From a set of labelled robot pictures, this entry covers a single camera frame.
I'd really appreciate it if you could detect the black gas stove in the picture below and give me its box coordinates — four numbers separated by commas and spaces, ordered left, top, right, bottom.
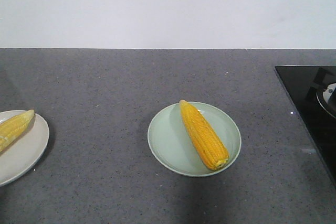
275, 65, 335, 184

